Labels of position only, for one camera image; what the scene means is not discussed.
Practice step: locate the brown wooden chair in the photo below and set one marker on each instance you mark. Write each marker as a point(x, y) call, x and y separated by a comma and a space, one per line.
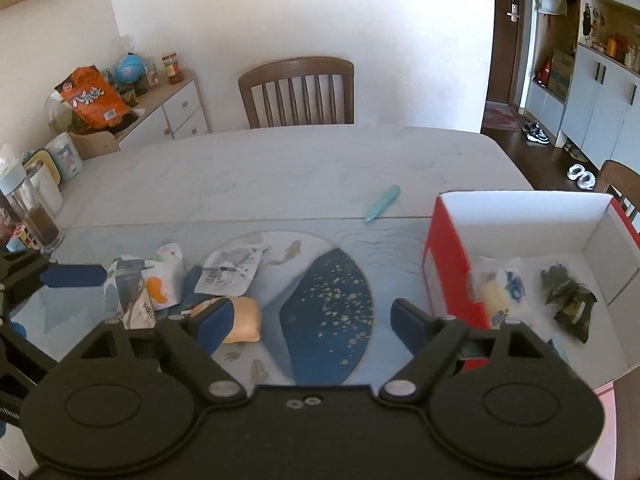
point(295, 66)
point(620, 172)

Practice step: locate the glass bottle with dark liquid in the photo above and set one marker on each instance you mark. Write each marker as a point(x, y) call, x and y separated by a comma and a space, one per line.
point(42, 225)

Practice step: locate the grey and wood wall cabinet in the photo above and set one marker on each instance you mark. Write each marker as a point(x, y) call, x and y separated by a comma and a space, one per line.
point(600, 105)

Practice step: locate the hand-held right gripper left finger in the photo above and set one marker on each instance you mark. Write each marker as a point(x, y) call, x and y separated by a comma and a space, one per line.
point(215, 322)

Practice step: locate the dark brown door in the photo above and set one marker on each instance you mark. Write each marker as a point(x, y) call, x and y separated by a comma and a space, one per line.
point(505, 60)

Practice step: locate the white marble desktop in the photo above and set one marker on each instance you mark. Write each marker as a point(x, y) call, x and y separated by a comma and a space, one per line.
point(300, 170)

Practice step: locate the printed white mug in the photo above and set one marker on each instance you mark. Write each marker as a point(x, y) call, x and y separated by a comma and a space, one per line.
point(65, 157)

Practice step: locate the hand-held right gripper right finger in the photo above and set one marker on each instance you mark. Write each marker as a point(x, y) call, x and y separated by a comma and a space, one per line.
point(407, 320)

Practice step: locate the teal pen cap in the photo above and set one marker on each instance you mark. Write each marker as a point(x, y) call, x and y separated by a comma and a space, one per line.
point(382, 203)

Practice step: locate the red cardboard box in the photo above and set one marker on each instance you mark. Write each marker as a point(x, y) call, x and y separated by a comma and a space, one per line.
point(450, 260)

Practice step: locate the white slipper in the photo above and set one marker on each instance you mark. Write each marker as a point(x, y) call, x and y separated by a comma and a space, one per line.
point(575, 170)
point(587, 180)

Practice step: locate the patterned door rug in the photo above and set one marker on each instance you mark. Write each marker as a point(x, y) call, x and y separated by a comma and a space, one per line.
point(500, 117)

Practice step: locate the pair of dark sneakers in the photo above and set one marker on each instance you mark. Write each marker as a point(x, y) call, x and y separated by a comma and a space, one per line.
point(536, 132)

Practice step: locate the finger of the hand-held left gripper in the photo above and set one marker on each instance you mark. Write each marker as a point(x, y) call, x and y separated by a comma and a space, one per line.
point(75, 276)
point(30, 347)

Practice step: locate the white sideboard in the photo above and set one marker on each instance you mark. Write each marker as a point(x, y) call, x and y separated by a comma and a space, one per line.
point(180, 110)

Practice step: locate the small blue globe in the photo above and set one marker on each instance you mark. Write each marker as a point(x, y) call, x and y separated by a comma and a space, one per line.
point(129, 69)

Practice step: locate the brown cardboard box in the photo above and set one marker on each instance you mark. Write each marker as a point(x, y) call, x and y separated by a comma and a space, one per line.
point(562, 75)

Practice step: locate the yellow bun packet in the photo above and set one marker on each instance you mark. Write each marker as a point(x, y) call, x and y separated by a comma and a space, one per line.
point(245, 320)

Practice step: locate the small clear jar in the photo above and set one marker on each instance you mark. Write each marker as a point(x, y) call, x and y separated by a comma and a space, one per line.
point(152, 72)

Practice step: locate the clear packet with black label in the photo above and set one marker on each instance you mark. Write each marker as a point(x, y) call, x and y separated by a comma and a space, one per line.
point(230, 272)

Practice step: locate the red lidded jar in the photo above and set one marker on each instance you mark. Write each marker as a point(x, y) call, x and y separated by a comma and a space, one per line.
point(172, 70)

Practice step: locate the black snack packet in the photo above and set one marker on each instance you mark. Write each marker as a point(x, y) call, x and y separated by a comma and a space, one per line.
point(575, 312)

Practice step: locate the silver foil snack packet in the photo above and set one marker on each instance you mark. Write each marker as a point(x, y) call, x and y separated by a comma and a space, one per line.
point(140, 315)

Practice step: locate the dark seaweed packet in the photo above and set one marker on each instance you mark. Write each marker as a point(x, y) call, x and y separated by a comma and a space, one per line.
point(557, 280)

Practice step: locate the white grey snack packet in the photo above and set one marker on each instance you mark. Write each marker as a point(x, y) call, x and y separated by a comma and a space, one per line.
point(165, 270)

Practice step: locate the yellow cake packet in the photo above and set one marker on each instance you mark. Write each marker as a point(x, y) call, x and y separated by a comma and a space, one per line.
point(500, 292)

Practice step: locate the orange snack bag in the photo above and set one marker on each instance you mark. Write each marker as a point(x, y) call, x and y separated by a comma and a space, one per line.
point(92, 100)

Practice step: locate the white container with yellow lid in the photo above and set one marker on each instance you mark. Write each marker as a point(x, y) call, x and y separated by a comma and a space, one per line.
point(47, 190)

